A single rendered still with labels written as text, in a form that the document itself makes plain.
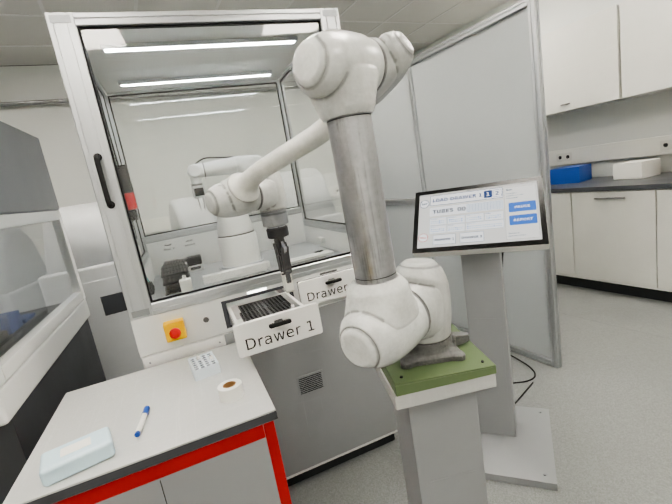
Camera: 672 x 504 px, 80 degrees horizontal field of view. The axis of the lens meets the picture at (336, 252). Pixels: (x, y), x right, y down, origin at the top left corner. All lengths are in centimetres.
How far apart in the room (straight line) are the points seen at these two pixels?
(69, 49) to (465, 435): 171
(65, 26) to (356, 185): 116
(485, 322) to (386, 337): 104
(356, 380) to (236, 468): 86
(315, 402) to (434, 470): 75
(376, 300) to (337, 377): 102
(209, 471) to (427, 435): 59
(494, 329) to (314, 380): 82
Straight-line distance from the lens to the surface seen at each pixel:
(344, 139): 89
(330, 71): 85
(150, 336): 168
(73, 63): 168
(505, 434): 217
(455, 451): 131
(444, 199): 183
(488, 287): 184
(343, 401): 196
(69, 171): 483
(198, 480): 123
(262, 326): 134
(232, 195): 123
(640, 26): 411
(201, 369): 144
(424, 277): 107
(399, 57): 102
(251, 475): 126
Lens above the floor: 134
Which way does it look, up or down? 11 degrees down
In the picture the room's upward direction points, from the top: 10 degrees counter-clockwise
